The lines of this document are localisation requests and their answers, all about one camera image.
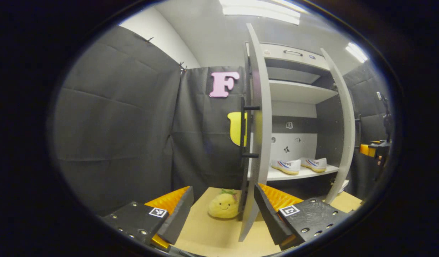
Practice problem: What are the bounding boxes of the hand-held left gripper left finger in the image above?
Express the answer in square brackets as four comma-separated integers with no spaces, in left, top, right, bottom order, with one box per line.
[104,186,195,250]

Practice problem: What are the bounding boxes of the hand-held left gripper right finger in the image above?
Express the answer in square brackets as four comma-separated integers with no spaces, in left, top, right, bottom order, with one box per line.
[253,183,348,250]

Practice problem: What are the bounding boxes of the grey shoe cabinet door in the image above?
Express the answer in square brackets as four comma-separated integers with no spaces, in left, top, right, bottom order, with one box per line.
[238,23,273,242]
[320,48,363,205]

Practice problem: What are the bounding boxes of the white striped shoe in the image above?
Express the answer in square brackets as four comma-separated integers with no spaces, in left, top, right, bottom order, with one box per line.
[271,159,301,175]
[300,157,328,173]

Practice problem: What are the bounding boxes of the grey shoe cabinet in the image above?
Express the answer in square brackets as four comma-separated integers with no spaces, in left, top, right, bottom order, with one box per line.
[245,42,343,200]

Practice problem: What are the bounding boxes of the grey cabinet drawer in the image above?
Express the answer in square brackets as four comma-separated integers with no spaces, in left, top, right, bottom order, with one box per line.
[259,43,330,71]

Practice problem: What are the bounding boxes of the black backdrop cloth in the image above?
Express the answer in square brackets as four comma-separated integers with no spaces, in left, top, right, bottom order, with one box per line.
[50,25,248,216]
[343,62,393,200]

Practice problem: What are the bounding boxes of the yellow plush toy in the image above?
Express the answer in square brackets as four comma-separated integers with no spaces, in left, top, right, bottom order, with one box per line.
[208,188,239,219]

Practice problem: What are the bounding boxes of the small ceiling light panel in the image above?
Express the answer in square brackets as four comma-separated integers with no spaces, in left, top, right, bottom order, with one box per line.
[345,42,368,64]

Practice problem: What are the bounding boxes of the large ceiling light panel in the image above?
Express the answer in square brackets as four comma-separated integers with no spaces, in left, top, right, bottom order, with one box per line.
[219,0,301,25]

